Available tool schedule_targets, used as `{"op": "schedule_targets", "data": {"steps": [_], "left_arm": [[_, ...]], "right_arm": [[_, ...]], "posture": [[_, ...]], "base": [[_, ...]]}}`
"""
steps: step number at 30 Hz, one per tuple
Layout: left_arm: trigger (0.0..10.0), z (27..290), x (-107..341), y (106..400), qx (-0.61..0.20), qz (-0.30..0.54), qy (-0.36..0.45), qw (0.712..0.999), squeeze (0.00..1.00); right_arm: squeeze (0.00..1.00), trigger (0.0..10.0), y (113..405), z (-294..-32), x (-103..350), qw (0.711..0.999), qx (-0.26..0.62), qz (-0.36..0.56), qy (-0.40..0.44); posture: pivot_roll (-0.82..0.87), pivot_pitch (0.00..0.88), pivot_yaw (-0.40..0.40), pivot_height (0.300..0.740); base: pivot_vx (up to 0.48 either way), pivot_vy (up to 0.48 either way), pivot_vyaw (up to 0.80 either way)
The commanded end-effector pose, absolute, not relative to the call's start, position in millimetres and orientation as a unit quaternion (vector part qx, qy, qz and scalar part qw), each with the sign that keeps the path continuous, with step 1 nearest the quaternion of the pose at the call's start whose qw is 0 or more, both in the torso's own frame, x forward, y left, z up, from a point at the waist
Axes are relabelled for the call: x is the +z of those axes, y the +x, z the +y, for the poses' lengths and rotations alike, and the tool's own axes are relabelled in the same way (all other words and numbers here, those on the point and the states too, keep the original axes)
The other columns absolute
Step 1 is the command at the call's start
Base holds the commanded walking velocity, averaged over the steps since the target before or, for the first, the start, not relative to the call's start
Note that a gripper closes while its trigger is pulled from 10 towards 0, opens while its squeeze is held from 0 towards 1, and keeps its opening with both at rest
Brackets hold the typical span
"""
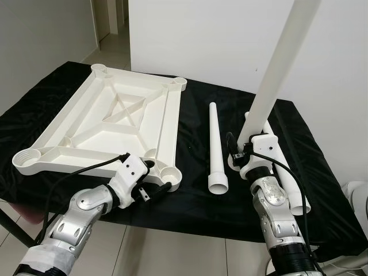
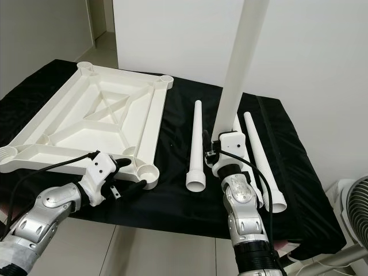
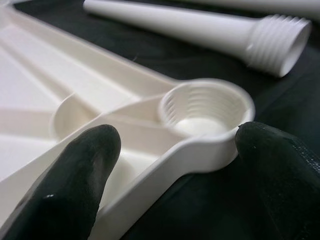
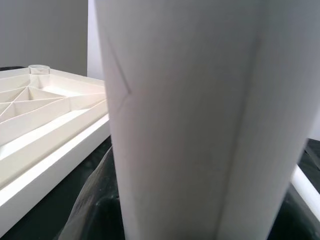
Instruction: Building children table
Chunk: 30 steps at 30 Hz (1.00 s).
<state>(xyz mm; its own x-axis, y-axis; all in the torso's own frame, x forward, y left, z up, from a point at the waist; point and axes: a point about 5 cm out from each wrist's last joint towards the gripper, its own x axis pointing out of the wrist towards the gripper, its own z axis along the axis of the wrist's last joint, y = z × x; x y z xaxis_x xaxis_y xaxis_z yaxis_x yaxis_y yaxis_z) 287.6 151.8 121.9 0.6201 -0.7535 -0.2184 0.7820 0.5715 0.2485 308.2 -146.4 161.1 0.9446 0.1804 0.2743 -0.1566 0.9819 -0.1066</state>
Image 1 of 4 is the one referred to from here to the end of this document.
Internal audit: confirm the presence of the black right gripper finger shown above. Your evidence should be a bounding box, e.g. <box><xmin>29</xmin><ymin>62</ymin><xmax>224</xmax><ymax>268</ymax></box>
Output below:
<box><xmin>227</xmin><ymin>131</ymin><xmax>241</xmax><ymax>169</ymax></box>

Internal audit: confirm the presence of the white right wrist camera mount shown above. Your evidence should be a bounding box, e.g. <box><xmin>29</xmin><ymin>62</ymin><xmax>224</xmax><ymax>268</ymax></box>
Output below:
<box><xmin>239</xmin><ymin>133</ymin><xmax>282</xmax><ymax>181</ymax></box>

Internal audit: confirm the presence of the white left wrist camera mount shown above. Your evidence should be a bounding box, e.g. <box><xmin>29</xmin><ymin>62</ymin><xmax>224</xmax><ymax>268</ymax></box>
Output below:
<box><xmin>108</xmin><ymin>154</ymin><xmax>152</xmax><ymax>205</ymax></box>

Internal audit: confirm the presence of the white plastic table top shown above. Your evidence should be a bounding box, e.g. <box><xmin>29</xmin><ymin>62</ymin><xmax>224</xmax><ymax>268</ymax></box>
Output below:
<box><xmin>13</xmin><ymin>64</ymin><xmax>188</xmax><ymax>194</ymax></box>

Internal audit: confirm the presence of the black tablecloth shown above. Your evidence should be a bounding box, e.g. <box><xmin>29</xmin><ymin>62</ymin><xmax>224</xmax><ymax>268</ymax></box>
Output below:
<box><xmin>0</xmin><ymin>60</ymin><xmax>368</xmax><ymax>260</ymax></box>

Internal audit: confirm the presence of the white pedestal fan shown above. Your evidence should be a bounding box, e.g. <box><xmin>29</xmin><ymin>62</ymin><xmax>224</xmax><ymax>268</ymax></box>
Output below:
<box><xmin>319</xmin><ymin>181</ymin><xmax>368</xmax><ymax>276</ymax></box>

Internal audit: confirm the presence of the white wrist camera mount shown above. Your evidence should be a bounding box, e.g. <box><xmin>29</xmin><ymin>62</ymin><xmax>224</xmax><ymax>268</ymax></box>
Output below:
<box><xmin>239</xmin><ymin>133</ymin><xmax>282</xmax><ymax>181</ymax></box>
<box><xmin>108</xmin><ymin>154</ymin><xmax>152</xmax><ymax>205</ymax></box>

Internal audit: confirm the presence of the black metal table leg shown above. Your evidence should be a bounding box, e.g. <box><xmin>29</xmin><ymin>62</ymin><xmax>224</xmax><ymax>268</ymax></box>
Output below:
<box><xmin>0</xmin><ymin>204</ymin><xmax>35</xmax><ymax>248</ymax></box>

